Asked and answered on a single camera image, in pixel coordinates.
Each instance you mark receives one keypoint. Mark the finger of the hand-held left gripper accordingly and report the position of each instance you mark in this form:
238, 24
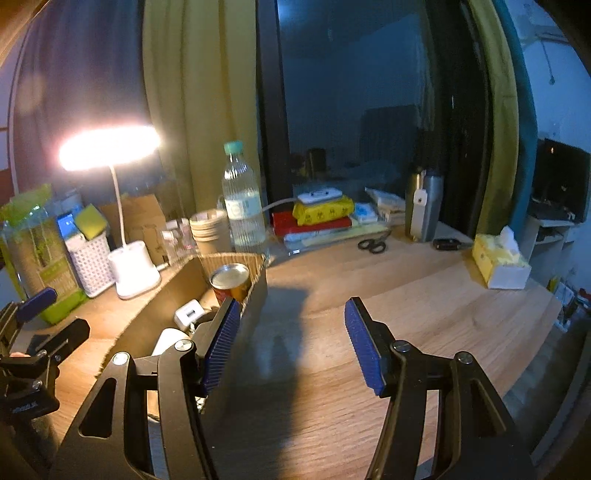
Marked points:
37, 300
60, 341

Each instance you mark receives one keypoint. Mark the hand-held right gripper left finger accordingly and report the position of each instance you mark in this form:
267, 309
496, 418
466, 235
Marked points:
221, 346

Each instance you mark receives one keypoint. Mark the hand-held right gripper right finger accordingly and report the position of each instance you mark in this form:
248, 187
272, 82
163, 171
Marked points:
364, 346

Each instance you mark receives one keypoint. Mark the white charger adapter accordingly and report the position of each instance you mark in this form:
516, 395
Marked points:
189, 316

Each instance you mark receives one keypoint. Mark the red tin can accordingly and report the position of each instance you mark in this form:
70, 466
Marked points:
231, 281

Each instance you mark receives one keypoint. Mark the cardboard box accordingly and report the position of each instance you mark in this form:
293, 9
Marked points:
152, 300

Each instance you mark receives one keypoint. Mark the green pack of paper cups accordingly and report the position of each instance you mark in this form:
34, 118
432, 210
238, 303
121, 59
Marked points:
32, 258

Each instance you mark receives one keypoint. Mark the white plastic basket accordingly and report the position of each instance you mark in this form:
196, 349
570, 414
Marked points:
90, 267

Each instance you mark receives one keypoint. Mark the yellow-green sponge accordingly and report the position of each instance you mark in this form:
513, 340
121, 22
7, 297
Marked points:
92, 221

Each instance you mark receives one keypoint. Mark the white desk lamp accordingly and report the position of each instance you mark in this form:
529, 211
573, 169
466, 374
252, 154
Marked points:
134, 272

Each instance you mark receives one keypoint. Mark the black scissors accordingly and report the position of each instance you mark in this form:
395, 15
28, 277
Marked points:
374, 243

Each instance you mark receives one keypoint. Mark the small clear glass jar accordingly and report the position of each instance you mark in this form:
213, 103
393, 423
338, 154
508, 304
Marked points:
178, 240
189, 240
167, 247

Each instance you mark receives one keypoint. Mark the stack of brown paper cups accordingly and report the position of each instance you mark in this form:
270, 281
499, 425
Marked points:
210, 235

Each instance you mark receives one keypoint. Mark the pale yellow flat folder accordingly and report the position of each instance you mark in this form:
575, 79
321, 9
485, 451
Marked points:
351, 235

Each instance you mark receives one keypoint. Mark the red book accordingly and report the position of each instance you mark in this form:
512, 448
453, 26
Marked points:
314, 228

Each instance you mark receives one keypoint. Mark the black key fob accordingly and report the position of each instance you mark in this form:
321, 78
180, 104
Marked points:
445, 244

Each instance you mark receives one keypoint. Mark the brown cardboard lamp packaging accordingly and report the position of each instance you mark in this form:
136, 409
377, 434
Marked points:
143, 217

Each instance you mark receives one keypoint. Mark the clear plastic water bottle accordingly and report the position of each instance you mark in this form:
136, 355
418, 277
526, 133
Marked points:
242, 207

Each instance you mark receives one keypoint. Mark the small white boxes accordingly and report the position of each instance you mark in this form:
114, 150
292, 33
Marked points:
385, 203

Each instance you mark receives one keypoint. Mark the steel thermos flask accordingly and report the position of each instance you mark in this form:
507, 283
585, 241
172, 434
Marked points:
425, 207

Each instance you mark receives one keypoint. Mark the yellow tissue box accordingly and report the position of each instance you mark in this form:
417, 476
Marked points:
501, 267

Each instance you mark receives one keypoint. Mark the white power bank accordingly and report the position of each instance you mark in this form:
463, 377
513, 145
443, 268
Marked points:
318, 195

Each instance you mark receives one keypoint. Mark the white cabinet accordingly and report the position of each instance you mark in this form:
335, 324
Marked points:
549, 244

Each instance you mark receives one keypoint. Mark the purple grey curtain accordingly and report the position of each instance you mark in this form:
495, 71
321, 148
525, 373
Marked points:
92, 69

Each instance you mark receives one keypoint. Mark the dark glass window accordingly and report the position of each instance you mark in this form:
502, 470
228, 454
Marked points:
369, 92

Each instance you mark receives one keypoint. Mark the olive curtain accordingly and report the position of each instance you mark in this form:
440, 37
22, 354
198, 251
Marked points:
203, 92
498, 115

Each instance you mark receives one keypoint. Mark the black monitor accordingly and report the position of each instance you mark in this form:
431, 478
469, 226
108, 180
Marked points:
561, 180

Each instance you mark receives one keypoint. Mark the teal curtain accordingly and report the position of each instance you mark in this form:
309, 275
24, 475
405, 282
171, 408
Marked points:
526, 138

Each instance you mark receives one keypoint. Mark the white air conditioner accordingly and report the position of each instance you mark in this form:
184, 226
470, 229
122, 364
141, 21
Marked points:
547, 32

